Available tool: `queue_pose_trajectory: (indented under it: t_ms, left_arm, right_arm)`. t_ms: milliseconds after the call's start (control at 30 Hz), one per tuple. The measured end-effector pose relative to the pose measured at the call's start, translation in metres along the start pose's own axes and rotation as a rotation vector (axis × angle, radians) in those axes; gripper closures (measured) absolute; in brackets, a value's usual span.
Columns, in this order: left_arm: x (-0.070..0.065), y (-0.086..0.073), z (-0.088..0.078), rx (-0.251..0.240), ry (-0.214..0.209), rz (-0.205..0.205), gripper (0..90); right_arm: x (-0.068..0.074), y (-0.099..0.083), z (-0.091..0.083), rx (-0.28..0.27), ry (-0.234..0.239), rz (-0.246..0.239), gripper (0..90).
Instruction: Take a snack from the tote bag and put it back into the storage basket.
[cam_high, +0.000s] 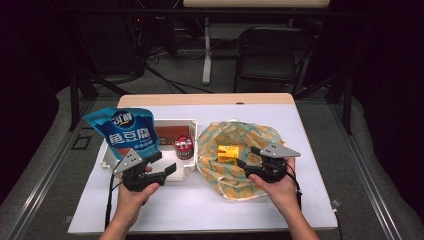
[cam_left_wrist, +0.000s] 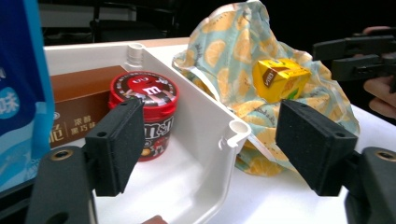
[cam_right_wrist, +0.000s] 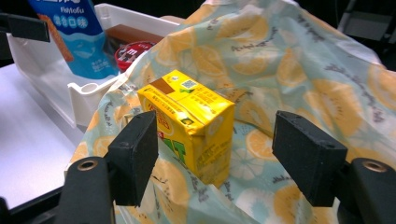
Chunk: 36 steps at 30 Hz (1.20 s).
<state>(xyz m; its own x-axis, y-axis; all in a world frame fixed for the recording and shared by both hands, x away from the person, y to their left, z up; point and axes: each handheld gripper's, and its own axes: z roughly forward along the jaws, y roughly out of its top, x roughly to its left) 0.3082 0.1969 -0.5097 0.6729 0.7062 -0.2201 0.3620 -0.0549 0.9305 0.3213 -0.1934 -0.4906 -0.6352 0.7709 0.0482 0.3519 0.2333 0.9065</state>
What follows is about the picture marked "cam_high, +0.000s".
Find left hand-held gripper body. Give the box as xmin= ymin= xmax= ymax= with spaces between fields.
xmin=112 ymin=147 xmax=168 ymax=193

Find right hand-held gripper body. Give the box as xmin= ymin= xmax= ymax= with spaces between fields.
xmin=247 ymin=142 xmax=302 ymax=184

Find white plastic bin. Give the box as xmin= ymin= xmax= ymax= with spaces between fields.
xmin=99 ymin=118 xmax=199 ymax=183

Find yellow small box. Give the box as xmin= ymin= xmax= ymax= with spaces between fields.
xmin=216 ymin=144 xmax=241 ymax=165

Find orange-print tote bag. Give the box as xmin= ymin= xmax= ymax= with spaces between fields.
xmin=196 ymin=120 xmax=288 ymax=202

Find brown box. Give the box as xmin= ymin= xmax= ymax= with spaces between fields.
xmin=155 ymin=125 xmax=191 ymax=146

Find blue snack pouch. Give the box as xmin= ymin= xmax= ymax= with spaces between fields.
xmin=82 ymin=106 xmax=161 ymax=162

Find red round can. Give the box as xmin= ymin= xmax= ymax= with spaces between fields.
xmin=172 ymin=133 xmax=195 ymax=161

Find person's left hand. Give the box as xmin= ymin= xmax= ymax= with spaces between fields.
xmin=116 ymin=165 xmax=161 ymax=218

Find person's right hand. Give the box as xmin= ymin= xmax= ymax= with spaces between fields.
xmin=248 ymin=157 xmax=301 ymax=215

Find white table mat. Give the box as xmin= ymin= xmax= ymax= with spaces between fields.
xmin=67 ymin=103 xmax=339 ymax=234

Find black metal stand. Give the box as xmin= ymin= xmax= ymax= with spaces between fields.
xmin=293 ymin=71 xmax=355 ymax=136
xmin=68 ymin=64 xmax=132 ymax=132

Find black folding chair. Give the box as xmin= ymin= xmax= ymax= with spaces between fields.
xmin=233 ymin=26 xmax=316 ymax=96

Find beige desk with white leg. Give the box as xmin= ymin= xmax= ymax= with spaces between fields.
xmin=182 ymin=0 xmax=331 ymax=85

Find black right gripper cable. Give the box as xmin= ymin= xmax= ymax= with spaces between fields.
xmin=285 ymin=163 xmax=303 ymax=212

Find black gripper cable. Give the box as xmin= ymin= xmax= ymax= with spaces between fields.
xmin=285 ymin=163 xmax=303 ymax=212
xmin=104 ymin=162 xmax=123 ymax=232

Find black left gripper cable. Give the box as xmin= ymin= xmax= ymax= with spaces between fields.
xmin=104 ymin=162 xmax=123 ymax=232

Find black floor cables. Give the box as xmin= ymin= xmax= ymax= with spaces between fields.
xmin=143 ymin=49 xmax=215 ymax=95

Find aluminium frame rail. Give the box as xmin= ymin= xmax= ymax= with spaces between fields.
xmin=328 ymin=99 xmax=405 ymax=240
xmin=0 ymin=99 xmax=98 ymax=240

